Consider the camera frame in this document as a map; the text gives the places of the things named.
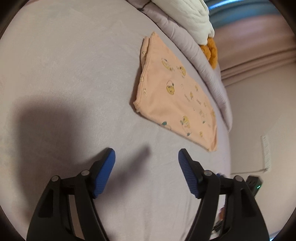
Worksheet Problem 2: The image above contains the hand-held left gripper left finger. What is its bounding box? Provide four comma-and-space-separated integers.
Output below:
26, 148, 116, 241

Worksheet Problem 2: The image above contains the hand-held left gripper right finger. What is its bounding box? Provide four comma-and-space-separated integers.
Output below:
178, 148, 270, 241

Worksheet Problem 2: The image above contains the orange printed long-sleeve shirt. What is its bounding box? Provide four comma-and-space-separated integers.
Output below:
133, 32, 218, 153

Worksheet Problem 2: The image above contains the lilac quilt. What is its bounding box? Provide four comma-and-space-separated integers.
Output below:
128, 0, 233, 132

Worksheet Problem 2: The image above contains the bed with lilac sheet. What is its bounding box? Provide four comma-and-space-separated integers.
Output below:
0, 0, 233, 241

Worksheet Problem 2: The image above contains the pink thick curtain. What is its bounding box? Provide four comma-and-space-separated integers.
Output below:
220, 47, 296, 80

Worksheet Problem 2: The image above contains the pink sheer curtain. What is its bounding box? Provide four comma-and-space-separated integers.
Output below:
214, 14, 292, 58

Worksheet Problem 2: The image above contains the teal curtain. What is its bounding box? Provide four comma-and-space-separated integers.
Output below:
205, 0, 278, 28

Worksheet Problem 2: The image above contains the white wall outlet strip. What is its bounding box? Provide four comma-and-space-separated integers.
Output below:
261, 133, 271, 172

